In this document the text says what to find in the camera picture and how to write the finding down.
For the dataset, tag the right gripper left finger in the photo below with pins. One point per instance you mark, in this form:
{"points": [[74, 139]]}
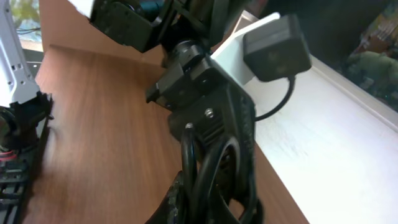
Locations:
{"points": [[173, 207]]}

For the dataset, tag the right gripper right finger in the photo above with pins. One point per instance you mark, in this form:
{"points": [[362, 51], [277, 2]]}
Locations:
{"points": [[247, 210]]}

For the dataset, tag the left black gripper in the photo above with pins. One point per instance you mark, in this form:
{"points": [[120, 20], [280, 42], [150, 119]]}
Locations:
{"points": [[202, 115]]}

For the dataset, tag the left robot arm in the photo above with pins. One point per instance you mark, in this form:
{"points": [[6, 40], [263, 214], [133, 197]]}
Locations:
{"points": [[144, 25]]}

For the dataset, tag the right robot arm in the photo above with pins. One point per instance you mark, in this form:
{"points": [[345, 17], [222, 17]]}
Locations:
{"points": [[19, 86]]}

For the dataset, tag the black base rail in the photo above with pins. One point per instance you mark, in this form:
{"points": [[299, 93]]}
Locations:
{"points": [[22, 135]]}

